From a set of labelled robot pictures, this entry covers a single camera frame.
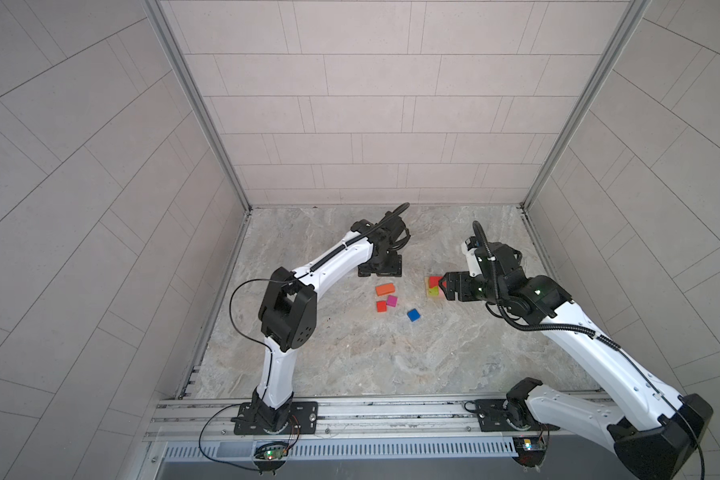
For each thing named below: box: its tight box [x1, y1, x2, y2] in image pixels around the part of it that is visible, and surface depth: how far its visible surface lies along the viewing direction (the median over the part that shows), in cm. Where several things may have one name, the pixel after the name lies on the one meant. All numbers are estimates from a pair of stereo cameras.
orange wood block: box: [375, 283, 395, 296], surface depth 96 cm
